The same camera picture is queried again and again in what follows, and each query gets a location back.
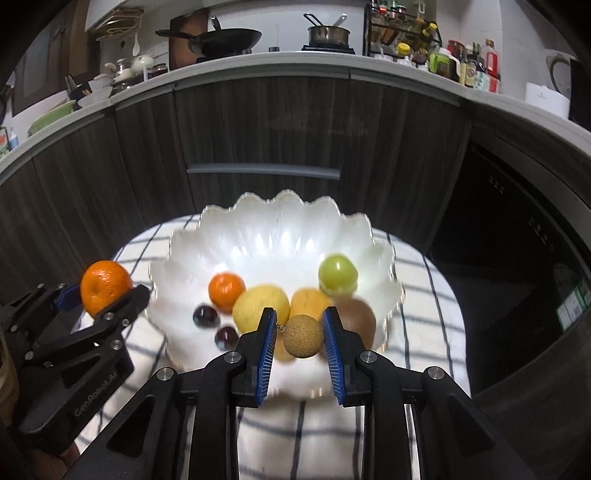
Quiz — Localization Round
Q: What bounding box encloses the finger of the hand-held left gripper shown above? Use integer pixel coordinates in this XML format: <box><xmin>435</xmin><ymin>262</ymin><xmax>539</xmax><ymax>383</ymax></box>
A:
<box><xmin>23</xmin><ymin>284</ymin><xmax>151</xmax><ymax>370</ymax></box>
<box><xmin>0</xmin><ymin>283</ymin><xmax>86</xmax><ymax>352</ymax></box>

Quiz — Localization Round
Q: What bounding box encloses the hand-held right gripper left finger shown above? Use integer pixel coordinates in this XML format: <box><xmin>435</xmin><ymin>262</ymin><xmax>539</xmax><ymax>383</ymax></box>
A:
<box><xmin>62</xmin><ymin>307</ymin><xmax>280</xmax><ymax>480</ymax></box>

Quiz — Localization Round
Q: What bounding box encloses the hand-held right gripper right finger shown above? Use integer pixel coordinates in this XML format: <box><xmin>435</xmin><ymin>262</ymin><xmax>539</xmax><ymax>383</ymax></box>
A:
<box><xmin>322</xmin><ymin>306</ymin><xmax>539</xmax><ymax>480</ymax></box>

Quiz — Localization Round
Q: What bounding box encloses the orange tangerine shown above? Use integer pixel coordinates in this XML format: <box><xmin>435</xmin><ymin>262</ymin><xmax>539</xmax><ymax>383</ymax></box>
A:
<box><xmin>80</xmin><ymin>261</ymin><xmax>134</xmax><ymax>318</ymax></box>
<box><xmin>208</xmin><ymin>272</ymin><xmax>247</xmax><ymax>311</ymax></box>

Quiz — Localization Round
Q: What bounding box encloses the brown longan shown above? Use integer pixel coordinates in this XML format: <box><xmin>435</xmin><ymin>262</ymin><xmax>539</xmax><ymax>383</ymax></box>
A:
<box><xmin>283</xmin><ymin>314</ymin><xmax>324</xmax><ymax>360</ymax></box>

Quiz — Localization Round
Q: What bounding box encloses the dark purple plum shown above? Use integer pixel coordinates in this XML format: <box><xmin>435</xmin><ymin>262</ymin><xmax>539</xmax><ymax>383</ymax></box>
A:
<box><xmin>215</xmin><ymin>325</ymin><xmax>240</xmax><ymax>352</ymax></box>
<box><xmin>192</xmin><ymin>304</ymin><xmax>219</xmax><ymax>329</ymax></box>

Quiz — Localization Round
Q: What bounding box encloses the brown kiwi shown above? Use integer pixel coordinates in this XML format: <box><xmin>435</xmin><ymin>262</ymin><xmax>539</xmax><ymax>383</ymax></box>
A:
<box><xmin>333</xmin><ymin>298</ymin><xmax>378</xmax><ymax>352</ymax></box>

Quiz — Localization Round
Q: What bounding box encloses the yellow lemon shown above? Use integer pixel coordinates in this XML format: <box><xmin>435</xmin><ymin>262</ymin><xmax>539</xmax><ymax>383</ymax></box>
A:
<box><xmin>232</xmin><ymin>284</ymin><xmax>291</xmax><ymax>334</ymax></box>

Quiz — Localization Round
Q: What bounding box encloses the green apple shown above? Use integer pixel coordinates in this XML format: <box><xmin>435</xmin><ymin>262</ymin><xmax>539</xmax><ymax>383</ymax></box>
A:
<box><xmin>318</xmin><ymin>253</ymin><xmax>358</xmax><ymax>296</ymax></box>

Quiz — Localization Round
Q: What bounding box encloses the white scalloped bowl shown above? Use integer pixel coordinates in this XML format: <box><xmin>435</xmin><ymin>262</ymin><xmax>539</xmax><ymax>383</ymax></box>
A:
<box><xmin>143</xmin><ymin>190</ymin><xmax>406</xmax><ymax>400</ymax></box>

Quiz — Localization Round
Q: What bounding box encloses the yellow mango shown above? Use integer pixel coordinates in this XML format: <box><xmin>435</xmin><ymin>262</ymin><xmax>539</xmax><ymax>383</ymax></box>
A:
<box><xmin>290</xmin><ymin>287</ymin><xmax>332</xmax><ymax>319</ymax></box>

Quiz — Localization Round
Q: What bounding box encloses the white checked cloth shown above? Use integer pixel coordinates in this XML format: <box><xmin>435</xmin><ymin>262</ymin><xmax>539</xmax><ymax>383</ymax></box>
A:
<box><xmin>108</xmin><ymin>217</ymin><xmax>472</xmax><ymax>480</ymax></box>

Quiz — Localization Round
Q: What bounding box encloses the black built-in dishwasher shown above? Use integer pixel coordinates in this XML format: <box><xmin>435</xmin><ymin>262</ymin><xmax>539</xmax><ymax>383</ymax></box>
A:
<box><xmin>429</xmin><ymin>138</ymin><xmax>591</xmax><ymax>398</ymax></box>

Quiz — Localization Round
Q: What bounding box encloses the pile of white dishes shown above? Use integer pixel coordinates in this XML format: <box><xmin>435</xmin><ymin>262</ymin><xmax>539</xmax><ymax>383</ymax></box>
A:
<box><xmin>88</xmin><ymin>60</ymin><xmax>134</xmax><ymax>100</ymax></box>

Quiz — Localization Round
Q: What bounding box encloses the dark wood kitchen cabinet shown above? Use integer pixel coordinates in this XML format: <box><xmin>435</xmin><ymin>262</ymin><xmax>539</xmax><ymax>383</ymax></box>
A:
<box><xmin>0</xmin><ymin>65</ymin><xmax>476</xmax><ymax>333</ymax></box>

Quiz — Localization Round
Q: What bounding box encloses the white teapot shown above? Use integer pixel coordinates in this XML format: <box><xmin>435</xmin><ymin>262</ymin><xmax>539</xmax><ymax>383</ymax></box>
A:
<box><xmin>130</xmin><ymin>54</ymin><xmax>155</xmax><ymax>77</ymax></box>

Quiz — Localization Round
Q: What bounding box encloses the green white sticker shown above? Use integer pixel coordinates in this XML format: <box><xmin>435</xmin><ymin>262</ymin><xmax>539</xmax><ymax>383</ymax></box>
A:
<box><xmin>556</xmin><ymin>277</ymin><xmax>591</xmax><ymax>330</ymax></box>

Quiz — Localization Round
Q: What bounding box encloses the wooden cutting board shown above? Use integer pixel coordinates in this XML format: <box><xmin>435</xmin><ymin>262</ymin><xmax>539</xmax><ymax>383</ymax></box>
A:
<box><xmin>168</xmin><ymin>8</ymin><xmax>209</xmax><ymax>70</ymax></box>

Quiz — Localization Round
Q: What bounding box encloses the black wok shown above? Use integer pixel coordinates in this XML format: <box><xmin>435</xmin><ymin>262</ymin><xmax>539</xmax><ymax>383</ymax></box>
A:
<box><xmin>156</xmin><ymin>14</ymin><xmax>263</xmax><ymax>58</ymax></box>

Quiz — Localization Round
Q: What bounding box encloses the white countertop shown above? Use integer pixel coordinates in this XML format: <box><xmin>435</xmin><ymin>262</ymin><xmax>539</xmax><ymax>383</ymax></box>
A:
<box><xmin>0</xmin><ymin>48</ymin><xmax>591</xmax><ymax>171</ymax></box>

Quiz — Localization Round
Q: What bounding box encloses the row of condiment bottles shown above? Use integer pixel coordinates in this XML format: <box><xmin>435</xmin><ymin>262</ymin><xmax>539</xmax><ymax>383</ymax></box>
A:
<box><xmin>429</xmin><ymin>39</ymin><xmax>502</xmax><ymax>94</ymax></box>

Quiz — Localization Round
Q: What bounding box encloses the steel saucepan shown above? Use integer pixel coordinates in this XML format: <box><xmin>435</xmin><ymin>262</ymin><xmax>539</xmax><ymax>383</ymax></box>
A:
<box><xmin>303</xmin><ymin>13</ymin><xmax>352</xmax><ymax>47</ymax></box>

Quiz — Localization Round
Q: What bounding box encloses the black spice rack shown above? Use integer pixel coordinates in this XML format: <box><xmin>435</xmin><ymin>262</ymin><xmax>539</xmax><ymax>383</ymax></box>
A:
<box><xmin>364</xmin><ymin>2</ymin><xmax>439</xmax><ymax>65</ymax></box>

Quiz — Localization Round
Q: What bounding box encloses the white small appliance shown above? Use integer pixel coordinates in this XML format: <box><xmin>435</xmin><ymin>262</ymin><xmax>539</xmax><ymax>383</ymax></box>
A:
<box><xmin>525</xmin><ymin>82</ymin><xmax>571</xmax><ymax>118</ymax></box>

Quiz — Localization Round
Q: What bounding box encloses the black appliance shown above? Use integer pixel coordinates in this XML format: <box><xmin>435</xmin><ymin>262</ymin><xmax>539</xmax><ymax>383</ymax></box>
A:
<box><xmin>569</xmin><ymin>58</ymin><xmax>591</xmax><ymax>126</ymax></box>

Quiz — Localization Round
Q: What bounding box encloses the grey drawer handle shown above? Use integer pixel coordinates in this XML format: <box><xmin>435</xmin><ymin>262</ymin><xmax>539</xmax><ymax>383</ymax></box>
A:
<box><xmin>187</xmin><ymin>163</ymin><xmax>341</xmax><ymax>181</ymax></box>

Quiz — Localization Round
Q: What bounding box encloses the gold wire rack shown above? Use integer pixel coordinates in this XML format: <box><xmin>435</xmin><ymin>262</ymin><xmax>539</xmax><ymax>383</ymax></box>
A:
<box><xmin>88</xmin><ymin>7</ymin><xmax>139</xmax><ymax>35</ymax></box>

